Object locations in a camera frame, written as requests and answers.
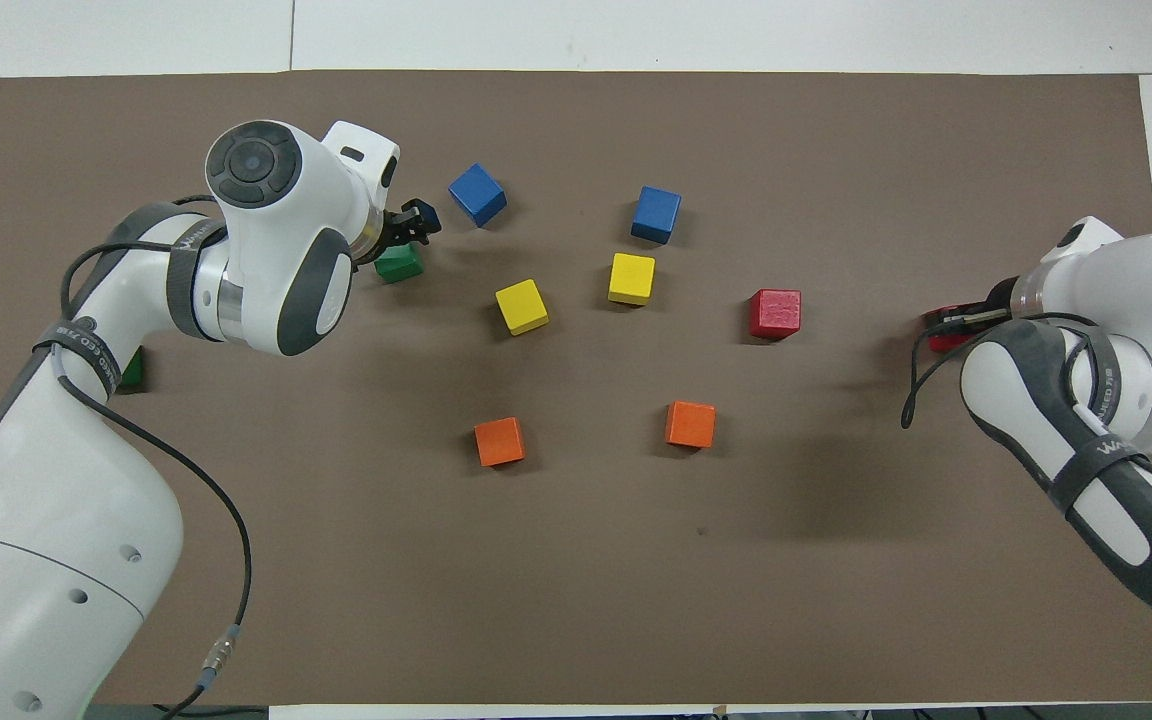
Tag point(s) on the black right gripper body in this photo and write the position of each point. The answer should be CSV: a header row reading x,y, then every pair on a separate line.
x,y
1001,298

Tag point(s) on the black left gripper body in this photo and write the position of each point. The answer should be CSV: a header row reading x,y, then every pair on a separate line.
x,y
394,235

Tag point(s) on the green wooden cube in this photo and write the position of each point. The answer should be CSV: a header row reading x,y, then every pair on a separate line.
x,y
398,267
133,375

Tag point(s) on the red wooden cube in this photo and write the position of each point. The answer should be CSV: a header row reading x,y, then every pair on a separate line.
x,y
775,312
948,343

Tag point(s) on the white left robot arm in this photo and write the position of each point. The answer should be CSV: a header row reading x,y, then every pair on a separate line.
x,y
66,500

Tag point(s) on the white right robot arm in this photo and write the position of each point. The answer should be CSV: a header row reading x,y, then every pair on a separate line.
x,y
1136,300

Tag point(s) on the blue wooden cube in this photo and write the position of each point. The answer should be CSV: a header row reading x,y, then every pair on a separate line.
x,y
477,192
656,212

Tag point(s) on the yellow wooden cube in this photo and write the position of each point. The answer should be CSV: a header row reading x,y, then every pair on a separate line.
x,y
631,277
521,305

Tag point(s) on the orange wooden cube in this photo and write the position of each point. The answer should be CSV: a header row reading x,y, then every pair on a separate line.
x,y
499,441
690,423

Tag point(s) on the brown paper table mat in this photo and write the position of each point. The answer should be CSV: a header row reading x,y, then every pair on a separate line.
x,y
576,580

